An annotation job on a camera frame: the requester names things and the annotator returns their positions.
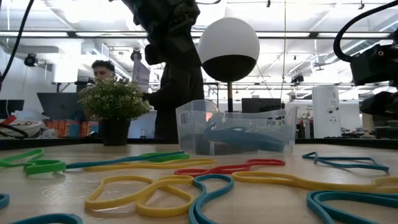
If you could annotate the dark open laptop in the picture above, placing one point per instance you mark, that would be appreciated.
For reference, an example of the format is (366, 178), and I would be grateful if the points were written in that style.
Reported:
(59, 105)

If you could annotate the clear plastic bag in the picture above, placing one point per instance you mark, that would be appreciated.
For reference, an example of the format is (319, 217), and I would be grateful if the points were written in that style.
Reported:
(26, 115)

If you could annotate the green rubber band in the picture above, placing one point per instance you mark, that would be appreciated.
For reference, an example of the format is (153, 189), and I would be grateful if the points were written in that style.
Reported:
(178, 157)
(31, 168)
(37, 152)

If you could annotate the clear plastic bin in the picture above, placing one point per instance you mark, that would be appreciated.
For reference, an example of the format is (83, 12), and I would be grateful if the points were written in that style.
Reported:
(264, 118)

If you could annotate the red rubber band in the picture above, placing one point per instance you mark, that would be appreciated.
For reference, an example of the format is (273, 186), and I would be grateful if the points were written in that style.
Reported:
(224, 169)

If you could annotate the white bowl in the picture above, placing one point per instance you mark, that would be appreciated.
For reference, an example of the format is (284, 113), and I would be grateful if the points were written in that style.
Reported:
(28, 127)

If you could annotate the thin blue rubber band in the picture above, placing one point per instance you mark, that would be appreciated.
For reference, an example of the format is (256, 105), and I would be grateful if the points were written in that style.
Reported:
(315, 159)

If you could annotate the twisted yellow rubber band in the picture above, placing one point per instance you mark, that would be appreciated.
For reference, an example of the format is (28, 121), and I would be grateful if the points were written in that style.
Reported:
(161, 212)

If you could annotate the black wide monitor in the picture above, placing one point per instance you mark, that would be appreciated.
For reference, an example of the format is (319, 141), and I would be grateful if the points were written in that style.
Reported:
(261, 105)

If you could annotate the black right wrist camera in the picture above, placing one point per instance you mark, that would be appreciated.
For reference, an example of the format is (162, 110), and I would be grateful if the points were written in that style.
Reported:
(373, 65)

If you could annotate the orange cardboard box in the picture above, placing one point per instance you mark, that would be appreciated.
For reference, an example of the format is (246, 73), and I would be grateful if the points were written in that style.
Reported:
(68, 129)
(90, 129)

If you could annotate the long yellow rubber band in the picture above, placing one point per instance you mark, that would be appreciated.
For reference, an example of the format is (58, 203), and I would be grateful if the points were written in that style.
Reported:
(211, 162)
(280, 179)

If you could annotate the white pillar with sockets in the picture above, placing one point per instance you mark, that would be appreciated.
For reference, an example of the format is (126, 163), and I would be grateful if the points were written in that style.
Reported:
(326, 112)

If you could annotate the potted green plant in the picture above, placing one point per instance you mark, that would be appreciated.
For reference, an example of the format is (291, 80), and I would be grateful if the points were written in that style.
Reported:
(115, 102)

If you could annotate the person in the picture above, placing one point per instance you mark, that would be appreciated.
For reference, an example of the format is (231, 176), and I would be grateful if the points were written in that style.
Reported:
(102, 70)
(180, 109)

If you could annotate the black ceiling spotlight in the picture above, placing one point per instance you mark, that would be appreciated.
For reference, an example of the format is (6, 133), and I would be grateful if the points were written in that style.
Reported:
(31, 59)
(136, 55)
(298, 78)

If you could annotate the white globe table lamp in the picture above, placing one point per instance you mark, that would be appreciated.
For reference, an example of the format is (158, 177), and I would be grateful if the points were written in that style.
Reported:
(228, 40)

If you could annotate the dark computer monitor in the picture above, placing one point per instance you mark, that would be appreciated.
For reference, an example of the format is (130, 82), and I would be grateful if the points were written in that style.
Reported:
(12, 109)

